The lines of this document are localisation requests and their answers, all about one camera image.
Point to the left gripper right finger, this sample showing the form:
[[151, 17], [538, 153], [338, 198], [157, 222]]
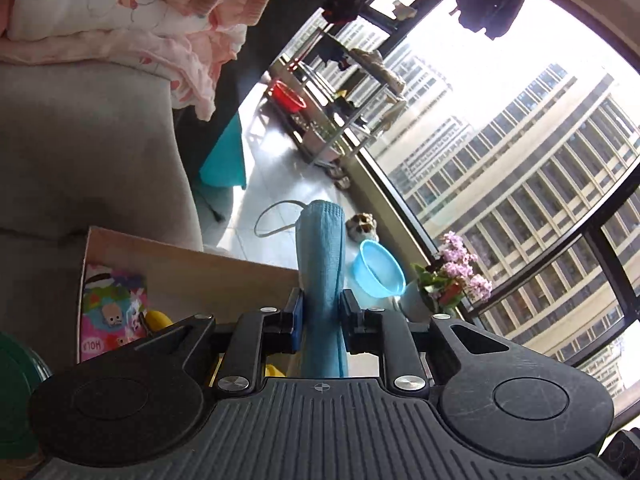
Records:
[[387, 335]]

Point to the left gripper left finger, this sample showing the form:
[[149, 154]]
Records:
[[257, 335]]

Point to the blue plastic basin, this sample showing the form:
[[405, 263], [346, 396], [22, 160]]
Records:
[[377, 272]]

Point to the pink flower pot plant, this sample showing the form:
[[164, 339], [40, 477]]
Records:
[[452, 276]]

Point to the pink cardboard box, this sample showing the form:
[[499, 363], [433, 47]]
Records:
[[182, 282]]

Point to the yellow round container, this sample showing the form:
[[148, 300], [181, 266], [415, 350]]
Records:
[[156, 321]]

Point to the colourful cartoon packet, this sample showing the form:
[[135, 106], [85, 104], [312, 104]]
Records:
[[113, 304]]

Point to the metal shoe rack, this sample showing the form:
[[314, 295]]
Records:
[[341, 77]]

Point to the red plastic basin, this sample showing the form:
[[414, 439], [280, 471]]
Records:
[[286, 98]]

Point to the green lidded glass jar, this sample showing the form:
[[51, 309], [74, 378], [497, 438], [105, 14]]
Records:
[[22, 371]]

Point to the pink floral blanket pile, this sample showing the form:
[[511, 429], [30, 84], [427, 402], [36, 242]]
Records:
[[183, 41]]

